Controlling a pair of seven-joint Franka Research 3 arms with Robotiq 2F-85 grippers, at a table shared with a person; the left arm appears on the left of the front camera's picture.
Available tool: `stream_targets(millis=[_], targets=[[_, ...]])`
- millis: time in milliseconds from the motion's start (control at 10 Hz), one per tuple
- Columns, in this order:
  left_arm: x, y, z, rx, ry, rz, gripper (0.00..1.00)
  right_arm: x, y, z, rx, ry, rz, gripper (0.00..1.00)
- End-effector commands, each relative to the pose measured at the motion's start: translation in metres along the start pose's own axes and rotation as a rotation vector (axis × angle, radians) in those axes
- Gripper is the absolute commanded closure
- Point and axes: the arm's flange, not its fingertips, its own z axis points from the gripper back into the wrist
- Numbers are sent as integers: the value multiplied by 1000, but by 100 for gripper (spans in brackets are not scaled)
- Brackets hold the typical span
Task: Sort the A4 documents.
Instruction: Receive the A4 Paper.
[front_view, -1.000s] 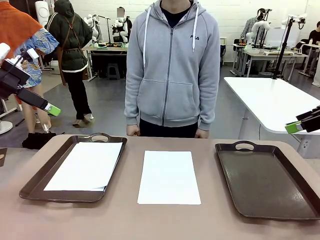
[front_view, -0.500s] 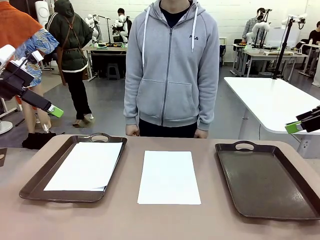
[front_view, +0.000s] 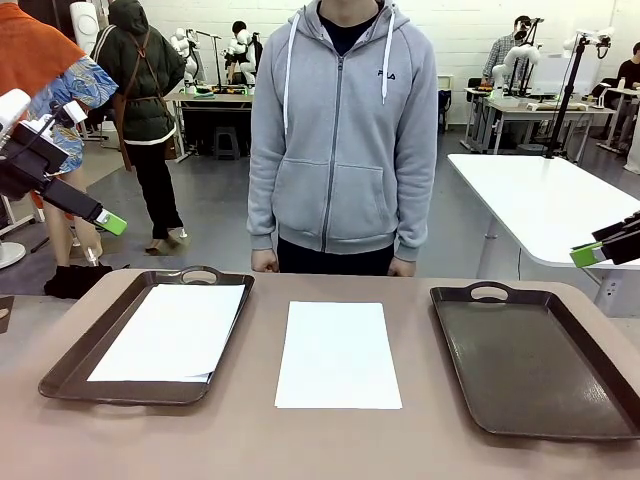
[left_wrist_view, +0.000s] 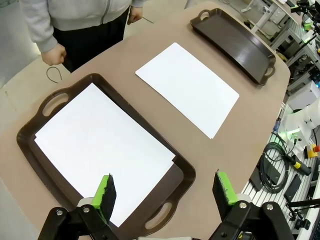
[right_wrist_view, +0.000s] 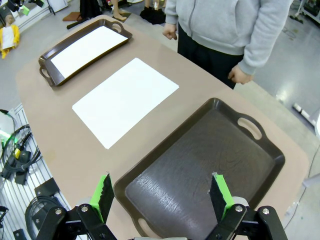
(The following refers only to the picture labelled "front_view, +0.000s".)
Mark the person in plaid shirt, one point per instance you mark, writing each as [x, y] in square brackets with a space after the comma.
[497, 55]

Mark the brown plastic serving tray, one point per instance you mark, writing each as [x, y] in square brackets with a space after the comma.
[87, 352]
[525, 365]

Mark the person's right hand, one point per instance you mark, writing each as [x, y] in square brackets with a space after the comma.
[264, 261]

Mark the person's right forearm gray sleeve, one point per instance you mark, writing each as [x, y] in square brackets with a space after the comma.
[261, 210]

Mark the white humanoid robot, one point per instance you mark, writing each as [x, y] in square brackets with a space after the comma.
[181, 45]
[244, 47]

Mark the green-tipped right gripper finger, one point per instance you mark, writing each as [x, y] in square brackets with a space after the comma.
[585, 256]
[620, 227]

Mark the white round floor base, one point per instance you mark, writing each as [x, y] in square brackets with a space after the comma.
[10, 255]

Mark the white round-headed device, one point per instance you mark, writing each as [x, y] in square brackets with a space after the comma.
[84, 22]

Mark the brown-topped workshop table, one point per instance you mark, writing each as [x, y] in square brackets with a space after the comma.
[210, 96]

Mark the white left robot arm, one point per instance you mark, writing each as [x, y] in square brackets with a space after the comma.
[12, 110]

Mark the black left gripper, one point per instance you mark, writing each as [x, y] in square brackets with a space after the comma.
[30, 160]

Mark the gray zip hoodie torso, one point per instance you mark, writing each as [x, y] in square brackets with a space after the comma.
[345, 150]

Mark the person's left forearm gray sleeve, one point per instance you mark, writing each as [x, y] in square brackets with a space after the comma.
[415, 220]

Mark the white socket box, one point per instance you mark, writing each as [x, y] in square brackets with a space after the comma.
[611, 290]

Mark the person in orange patterned clothes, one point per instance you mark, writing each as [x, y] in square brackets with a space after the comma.
[30, 60]

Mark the black fabric heap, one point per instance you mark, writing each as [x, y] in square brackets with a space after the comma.
[70, 282]

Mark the long gray workshop table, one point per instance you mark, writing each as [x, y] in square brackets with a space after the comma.
[550, 111]

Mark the person in green puffer jacket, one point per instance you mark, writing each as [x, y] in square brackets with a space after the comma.
[145, 90]

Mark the black lamp stand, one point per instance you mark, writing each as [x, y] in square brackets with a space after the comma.
[534, 35]

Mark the gray plastic stool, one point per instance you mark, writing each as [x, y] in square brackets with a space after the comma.
[227, 142]

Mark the white table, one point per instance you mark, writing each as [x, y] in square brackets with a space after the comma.
[540, 200]

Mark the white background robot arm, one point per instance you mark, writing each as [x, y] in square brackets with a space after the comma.
[520, 52]

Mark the person's left hand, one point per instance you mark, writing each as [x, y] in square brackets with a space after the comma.
[402, 268]

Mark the seated person in black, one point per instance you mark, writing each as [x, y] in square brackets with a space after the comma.
[631, 70]

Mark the white desk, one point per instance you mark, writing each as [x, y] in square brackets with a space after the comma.
[625, 92]

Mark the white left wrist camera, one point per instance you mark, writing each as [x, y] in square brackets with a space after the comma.
[75, 111]

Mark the brown board with hole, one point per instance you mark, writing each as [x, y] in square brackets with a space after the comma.
[6, 320]

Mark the black tripod pole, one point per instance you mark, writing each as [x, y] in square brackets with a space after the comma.
[564, 110]

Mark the person's dark trousers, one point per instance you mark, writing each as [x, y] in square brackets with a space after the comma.
[340, 261]

